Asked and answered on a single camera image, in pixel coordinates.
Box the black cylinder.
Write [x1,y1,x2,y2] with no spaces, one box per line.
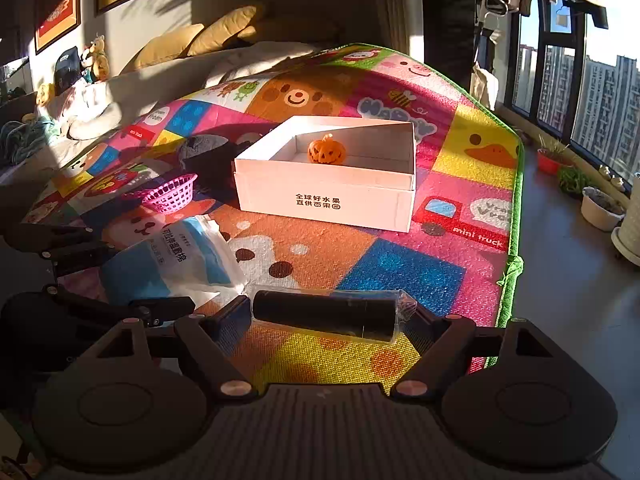
[250,288,418,344]

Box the blue white plastic bag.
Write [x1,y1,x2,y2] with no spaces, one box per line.
[100,216,247,308]

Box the pink plastic basket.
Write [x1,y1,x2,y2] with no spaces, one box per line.
[122,174,198,214]

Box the dark grey plush toy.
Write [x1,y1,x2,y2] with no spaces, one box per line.
[177,134,240,180]

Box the orange pumpkin toy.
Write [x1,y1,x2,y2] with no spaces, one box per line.
[307,133,346,165]

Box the blue knitted cloth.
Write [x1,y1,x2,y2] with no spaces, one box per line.
[0,117,60,168]

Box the beige sofa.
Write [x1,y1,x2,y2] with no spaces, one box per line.
[32,41,318,168]

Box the colourful cartoon play mat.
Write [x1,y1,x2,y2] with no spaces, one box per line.
[19,42,526,396]

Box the dark blue cap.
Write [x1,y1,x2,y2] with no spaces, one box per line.
[53,47,81,96]

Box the teddy bear plush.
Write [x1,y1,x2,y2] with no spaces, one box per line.
[80,36,111,84]

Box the white cardboard box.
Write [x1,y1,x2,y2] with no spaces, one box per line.
[233,116,416,232]

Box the red flower pot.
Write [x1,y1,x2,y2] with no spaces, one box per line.
[537,139,573,177]

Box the white flower pot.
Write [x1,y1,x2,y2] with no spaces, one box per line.
[580,186,626,232]

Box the yellow pillow rear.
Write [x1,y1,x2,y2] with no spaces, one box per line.
[186,3,266,56]

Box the red framed picture left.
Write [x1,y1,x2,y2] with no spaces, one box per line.
[35,0,81,54]

